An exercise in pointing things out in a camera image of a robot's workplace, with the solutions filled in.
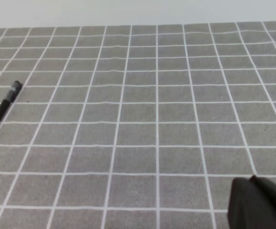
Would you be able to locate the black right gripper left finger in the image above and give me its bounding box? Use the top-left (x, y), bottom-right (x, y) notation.
top-left (227, 178), bottom-right (274, 229)

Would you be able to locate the black pen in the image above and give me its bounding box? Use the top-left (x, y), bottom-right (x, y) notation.
top-left (0, 81), bottom-right (22, 122)

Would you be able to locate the grey grid tablecloth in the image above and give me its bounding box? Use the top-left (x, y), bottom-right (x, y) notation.
top-left (0, 21), bottom-right (276, 229)

